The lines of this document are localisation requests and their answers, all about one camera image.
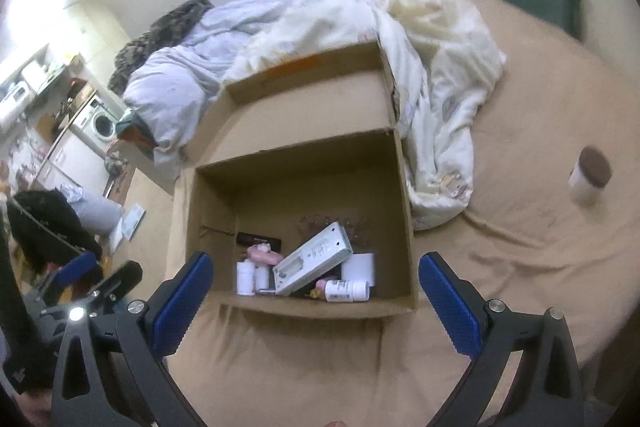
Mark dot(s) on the white rectangular electronic device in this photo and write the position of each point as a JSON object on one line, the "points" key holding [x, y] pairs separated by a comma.
{"points": [[320, 254]]}

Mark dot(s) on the white labelled pill bottle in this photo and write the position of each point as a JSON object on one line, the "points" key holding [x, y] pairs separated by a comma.
{"points": [[339, 291]]}

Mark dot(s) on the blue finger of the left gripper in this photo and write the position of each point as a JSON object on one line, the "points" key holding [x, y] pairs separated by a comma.
{"points": [[78, 267]]}

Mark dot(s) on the white jar brown lid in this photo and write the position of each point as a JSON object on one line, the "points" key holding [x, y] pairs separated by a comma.
{"points": [[590, 175]]}

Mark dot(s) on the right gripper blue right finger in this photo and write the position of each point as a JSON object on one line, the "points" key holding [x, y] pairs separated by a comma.
{"points": [[546, 388]]}

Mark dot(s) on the white power adapter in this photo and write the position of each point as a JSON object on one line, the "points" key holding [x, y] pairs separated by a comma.
{"points": [[359, 268]]}

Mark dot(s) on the beige bed sheet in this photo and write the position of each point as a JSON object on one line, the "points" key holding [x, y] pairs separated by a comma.
{"points": [[522, 239]]}

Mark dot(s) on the dark patterned blanket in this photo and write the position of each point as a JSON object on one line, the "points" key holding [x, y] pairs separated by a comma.
{"points": [[168, 30]]}

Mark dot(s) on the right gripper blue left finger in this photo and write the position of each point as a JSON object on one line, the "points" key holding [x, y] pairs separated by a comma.
{"points": [[111, 365]]}

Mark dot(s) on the pink flower-shaped case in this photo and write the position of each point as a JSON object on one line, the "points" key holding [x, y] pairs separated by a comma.
{"points": [[263, 254]]}

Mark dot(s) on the brown cardboard box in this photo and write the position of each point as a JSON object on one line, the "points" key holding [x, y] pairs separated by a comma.
{"points": [[315, 138]]}

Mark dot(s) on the black rectangular device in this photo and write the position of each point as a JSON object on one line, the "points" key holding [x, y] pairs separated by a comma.
{"points": [[248, 240]]}

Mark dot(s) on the white crumpled duvet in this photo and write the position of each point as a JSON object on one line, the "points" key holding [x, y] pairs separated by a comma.
{"points": [[443, 59]]}

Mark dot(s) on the white washing machine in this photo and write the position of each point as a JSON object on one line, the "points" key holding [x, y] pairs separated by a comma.
{"points": [[95, 125]]}

